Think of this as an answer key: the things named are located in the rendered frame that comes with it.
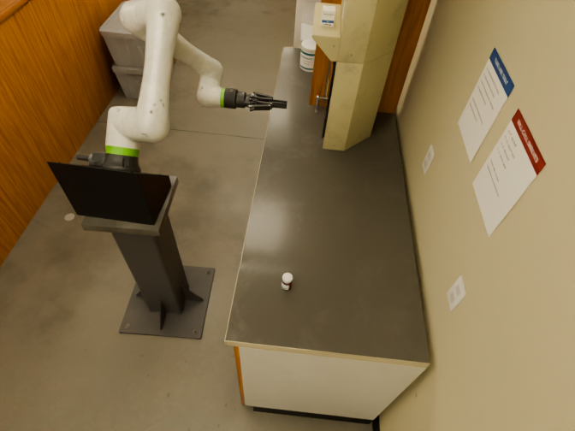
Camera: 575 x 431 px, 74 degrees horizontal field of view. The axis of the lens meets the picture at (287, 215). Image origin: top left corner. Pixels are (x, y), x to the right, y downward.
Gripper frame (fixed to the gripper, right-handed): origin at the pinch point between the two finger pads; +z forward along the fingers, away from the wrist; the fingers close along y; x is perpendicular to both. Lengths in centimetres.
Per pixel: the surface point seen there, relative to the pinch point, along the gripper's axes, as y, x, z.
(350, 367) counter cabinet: -110, 29, 39
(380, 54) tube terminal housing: 3, -29, 41
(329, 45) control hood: -4.4, -33.5, 19.3
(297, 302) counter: -92, 18, 18
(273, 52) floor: 261, 121, -31
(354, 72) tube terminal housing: -4.6, -23.4, 31.3
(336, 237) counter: -61, 19, 32
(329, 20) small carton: 4.8, -39.0, 18.2
